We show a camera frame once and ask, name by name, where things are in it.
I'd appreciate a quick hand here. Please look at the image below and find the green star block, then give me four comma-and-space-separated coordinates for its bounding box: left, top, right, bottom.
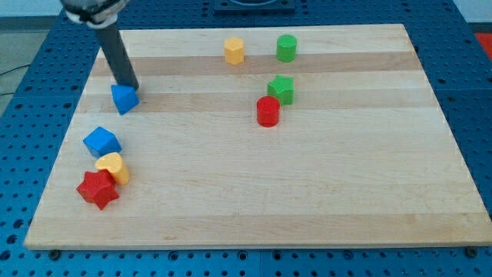
267, 75, 295, 105

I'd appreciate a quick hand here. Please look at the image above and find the dark blue base plate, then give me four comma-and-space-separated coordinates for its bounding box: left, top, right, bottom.
211, 0, 296, 14

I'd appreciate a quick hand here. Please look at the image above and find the red cylinder block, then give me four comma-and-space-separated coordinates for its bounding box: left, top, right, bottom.
257, 95, 281, 128

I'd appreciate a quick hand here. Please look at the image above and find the grey robot wrist mount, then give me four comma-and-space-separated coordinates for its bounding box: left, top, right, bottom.
61, 0, 131, 29

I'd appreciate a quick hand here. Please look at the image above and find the green cylinder block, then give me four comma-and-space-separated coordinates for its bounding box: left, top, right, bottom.
276, 34, 298, 62

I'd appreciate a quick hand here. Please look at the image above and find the yellow hexagon block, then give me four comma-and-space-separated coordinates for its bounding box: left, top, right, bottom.
224, 37, 244, 65

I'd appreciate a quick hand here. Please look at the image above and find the blue cube block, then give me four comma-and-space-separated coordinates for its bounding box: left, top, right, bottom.
83, 127, 122, 159

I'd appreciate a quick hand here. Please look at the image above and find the yellow heart block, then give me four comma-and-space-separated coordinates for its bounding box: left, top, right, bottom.
95, 152, 130, 185

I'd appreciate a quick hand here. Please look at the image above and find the wooden board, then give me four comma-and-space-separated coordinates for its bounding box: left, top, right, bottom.
25, 24, 491, 250

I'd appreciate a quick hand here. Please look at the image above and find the red star block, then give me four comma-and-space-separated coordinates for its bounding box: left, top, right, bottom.
76, 170, 119, 210

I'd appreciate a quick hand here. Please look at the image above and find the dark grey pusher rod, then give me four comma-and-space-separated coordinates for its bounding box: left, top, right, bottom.
95, 23, 139, 90

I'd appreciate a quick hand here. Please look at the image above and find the blue triangle block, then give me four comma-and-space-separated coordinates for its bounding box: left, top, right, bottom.
111, 85, 140, 115

